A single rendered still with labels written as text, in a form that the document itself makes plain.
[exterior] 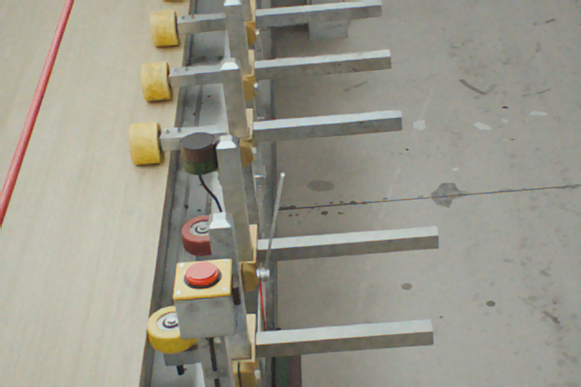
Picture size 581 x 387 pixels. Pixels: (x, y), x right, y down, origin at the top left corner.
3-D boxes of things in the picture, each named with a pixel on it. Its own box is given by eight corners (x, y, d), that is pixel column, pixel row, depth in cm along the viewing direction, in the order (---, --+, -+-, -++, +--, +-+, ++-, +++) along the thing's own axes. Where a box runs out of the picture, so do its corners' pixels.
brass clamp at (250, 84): (259, 70, 254) (256, 49, 251) (259, 101, 243) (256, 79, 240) (231, 72, 254) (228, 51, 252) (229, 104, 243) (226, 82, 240)
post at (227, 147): (265, 350, 223) (237, 132, 196) (265, 362, 220) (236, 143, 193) (247, 351, 223) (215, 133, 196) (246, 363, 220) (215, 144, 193)
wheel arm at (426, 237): (437, 242, 214) (436, 223, 212) (438, 253, 212) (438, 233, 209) (198, 261, 216) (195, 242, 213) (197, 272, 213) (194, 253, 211)
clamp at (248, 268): (260, 245, 218) (257, 223, 215) (259, 292, 207) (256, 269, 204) (230, 248, 218) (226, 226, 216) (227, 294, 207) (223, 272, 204)
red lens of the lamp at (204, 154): (218, 142, 199) (216, 130, 197) (216, 161, 194) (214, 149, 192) (182, 144, 199) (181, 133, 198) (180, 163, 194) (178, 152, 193)
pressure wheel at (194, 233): (233, 262, 219) (226, 211, 213) (231, 288, 212) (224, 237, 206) (190, 264, 219) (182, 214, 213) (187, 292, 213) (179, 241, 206)
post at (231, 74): (265, 262, 243) (239, 54, 216) (265, 273, 240) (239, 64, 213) (248, 264, 243) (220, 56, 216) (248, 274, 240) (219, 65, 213)
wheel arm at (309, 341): (431, 336, 194) (430, 315, 191) (434, 350, 191) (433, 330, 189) (167, 356, 195) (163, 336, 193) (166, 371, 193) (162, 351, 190)
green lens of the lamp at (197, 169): (220, 153, 200) (218, 143, 199) (218, 173, 195) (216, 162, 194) (184, 157, 200) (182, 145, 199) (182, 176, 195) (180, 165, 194)
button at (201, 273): (220, 270, 148) (218, 259, 147) (219, 290, 145) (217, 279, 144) (188, 272, 148) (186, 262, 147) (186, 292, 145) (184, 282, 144)
